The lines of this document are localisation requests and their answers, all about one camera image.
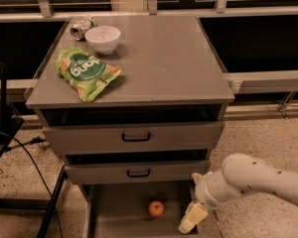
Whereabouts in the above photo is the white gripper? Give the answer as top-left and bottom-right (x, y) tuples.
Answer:
(179, 171), (232, 234)

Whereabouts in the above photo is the red apple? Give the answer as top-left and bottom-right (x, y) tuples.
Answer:
(148, 200), (165, 217)

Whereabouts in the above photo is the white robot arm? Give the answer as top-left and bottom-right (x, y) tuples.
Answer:
(179, 154), (298, 234)

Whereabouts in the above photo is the grey middle drawer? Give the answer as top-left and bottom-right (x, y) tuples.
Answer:
(66, 150), (211, 184)

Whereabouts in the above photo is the grey drawer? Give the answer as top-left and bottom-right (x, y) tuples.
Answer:
(66, 150), (211, 184)
(39, 104), (226, 156)
(83, 181), (199, 238)

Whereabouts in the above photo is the grey top drawer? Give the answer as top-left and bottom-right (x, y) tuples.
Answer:
(39, 104), (226, 156)

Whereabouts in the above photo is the grey drawer cabinet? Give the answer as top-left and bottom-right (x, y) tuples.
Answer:
(25, 14), (235, 238)

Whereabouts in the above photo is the grey bottom drawer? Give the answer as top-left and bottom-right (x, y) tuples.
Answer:
(83, 181), (199, 238)

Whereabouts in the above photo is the green snack bag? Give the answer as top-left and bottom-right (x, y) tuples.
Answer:
(54, 47), (121, 103)

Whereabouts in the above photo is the white bowl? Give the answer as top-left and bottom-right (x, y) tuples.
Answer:
(85, 26), (121, 55)

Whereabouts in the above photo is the silver soda can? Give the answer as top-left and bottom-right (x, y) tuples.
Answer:
(70, 17), (96, 41)

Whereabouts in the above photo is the black middle drawer handle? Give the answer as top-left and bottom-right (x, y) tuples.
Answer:
(126, 169), (151, 179)

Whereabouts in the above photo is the black drawer handle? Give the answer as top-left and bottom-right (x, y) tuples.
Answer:
(126, 169), (151, 179)
(121, 132), (151, 142)

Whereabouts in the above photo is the black top drawer handle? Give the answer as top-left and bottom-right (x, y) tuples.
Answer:
(121, 132), (151, 142)

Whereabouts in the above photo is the metal window rail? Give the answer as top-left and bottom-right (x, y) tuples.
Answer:
(0, 7), (298, 94)

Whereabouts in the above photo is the black cable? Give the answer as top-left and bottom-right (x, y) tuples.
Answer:
(0, 129), (64, 238)

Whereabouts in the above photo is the black stand frame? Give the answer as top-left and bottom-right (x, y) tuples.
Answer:
(0, 61), (66, 238)

